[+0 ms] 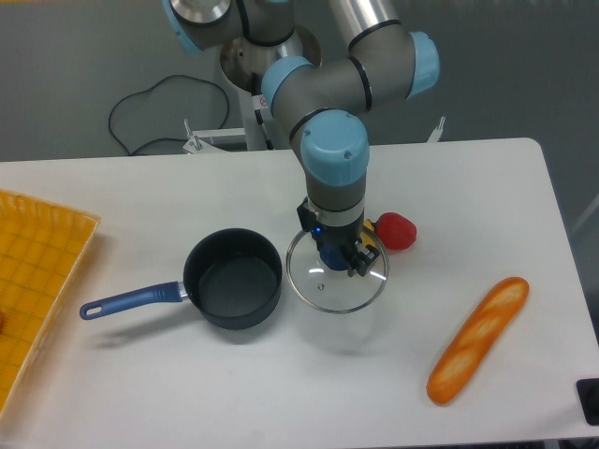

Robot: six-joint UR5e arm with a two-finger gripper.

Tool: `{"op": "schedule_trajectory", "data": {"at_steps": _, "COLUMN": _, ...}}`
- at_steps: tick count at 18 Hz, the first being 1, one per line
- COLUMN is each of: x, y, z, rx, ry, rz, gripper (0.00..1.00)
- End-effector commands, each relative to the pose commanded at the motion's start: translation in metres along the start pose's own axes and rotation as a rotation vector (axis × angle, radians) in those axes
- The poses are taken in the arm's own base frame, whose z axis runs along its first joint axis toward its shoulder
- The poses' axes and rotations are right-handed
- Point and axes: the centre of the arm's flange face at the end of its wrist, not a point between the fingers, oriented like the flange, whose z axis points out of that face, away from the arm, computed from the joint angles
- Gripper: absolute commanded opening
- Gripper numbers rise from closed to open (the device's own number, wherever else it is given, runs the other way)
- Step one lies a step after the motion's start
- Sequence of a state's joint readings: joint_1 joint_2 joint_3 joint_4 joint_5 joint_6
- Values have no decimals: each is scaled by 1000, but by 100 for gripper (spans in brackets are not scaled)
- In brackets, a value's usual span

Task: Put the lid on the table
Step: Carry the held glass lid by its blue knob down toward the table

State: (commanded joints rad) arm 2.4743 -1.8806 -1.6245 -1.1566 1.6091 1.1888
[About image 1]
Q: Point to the yellow woven basket tray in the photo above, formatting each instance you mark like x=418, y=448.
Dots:
x=42, y=244

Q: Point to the glass lid with blue knob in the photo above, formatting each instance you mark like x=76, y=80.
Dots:
x=328, y=290

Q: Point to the toy baguette bread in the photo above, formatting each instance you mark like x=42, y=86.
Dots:
x=462, y=357

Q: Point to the black device at table edge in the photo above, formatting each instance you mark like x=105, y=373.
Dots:
x=588, y=393

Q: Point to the red toy pepper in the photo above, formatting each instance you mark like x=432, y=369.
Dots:
x=396, y=232

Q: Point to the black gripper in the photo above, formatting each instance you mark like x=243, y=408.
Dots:
x=341, y=230

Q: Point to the black saucepan with blue handle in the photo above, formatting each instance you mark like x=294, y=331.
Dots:
x=233, y=277

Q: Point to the yellow toy item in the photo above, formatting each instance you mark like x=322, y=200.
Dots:
x=366, y=234

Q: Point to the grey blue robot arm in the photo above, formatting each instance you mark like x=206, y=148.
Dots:
x=332, y=147

